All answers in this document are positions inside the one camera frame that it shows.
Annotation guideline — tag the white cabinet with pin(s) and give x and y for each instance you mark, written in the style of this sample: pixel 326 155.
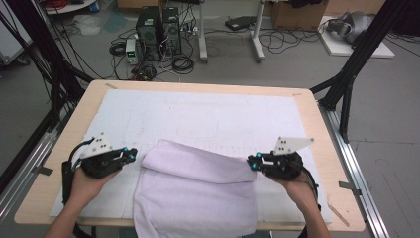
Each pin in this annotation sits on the white cabinet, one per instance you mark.
pixel 11 39

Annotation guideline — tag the white foam mat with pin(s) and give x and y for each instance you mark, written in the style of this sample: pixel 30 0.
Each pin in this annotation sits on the white foam mat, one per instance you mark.
pixel 198 112

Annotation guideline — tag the white power supply unit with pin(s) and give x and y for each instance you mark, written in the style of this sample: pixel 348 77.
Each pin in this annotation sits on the white power supply unit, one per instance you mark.
pixel 132 51

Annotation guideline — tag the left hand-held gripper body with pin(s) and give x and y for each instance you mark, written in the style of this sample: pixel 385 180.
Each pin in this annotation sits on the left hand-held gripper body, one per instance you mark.
pixel 99 163

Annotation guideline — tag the grey headset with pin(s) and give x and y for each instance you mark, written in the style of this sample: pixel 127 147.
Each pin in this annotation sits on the grey headset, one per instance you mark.
pixel 355 23

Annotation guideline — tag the black tape strip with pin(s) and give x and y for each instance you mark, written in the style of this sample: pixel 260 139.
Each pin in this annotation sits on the black tape strip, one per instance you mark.
pixel 44 170

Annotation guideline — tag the black flat box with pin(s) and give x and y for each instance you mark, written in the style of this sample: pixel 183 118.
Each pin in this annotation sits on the black flat box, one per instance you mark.
pixel 240 23

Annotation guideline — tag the cardboard box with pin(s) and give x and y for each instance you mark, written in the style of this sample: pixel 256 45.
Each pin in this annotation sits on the cardboard box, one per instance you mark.
pixel 297 18

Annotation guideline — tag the lilac towel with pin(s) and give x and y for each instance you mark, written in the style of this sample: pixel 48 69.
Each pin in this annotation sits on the lilac towel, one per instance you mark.
pixel 194 198

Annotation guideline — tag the round white table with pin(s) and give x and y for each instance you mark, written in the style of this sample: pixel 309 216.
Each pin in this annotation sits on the round white table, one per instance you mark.
pixel 76 7

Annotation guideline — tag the person's left hand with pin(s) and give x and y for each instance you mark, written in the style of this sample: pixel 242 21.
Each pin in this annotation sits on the person's left hand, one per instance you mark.
pixel 87 188

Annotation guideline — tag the grey tape strip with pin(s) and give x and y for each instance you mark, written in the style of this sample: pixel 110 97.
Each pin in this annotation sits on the grey tape strip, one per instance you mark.
pixel 348 186

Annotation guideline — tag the person's right hand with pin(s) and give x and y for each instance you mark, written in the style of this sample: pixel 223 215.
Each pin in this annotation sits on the person's right hand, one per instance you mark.
pixel 297 190

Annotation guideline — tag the aluminium rail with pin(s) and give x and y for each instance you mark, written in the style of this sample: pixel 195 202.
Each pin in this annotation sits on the aluminium rail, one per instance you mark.
pixel 356 178
pixel 33 155

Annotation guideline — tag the white desk frame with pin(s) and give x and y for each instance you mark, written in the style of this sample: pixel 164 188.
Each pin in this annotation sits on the white desk frame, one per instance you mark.
pixel 202 33

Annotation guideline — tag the black computer tower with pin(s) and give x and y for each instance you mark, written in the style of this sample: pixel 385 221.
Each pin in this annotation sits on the black computer tower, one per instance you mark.
pixel 148 33
pixel 171 31

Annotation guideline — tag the clear plastic bag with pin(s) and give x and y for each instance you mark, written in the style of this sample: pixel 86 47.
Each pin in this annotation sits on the clear plastic bag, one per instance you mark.
pixel 87 24

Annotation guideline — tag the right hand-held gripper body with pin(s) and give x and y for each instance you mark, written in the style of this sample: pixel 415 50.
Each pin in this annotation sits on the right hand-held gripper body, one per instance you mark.
pixel 284 165

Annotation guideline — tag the teal sheet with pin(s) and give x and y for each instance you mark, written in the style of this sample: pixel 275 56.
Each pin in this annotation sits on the teal sheet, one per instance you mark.
pixel 115 22

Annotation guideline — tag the white floor board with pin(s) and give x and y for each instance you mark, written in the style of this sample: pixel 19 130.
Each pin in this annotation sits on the white floor board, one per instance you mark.
pixel 336 48

